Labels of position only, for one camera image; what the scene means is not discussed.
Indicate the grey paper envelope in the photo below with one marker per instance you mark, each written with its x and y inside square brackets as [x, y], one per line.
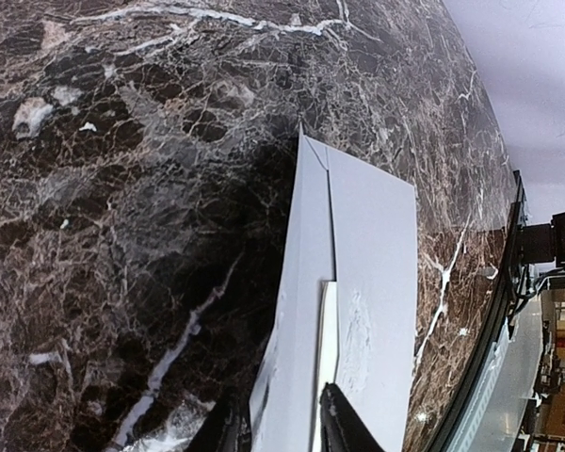
[353, 224]

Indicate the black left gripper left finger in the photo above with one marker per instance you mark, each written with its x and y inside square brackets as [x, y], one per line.
[227, 426]

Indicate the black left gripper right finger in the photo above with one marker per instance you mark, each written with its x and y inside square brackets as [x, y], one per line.
[342, 429]

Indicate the white slotted cable duct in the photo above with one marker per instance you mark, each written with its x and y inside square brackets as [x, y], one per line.
[471, 421]

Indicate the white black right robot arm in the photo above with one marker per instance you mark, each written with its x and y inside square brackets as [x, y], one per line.
[543, 243]

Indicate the black front frame rail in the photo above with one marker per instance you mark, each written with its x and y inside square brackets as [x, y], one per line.
[509, 277]

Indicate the cream lined letter paper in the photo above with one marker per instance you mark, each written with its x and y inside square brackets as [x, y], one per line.
[327, 353]

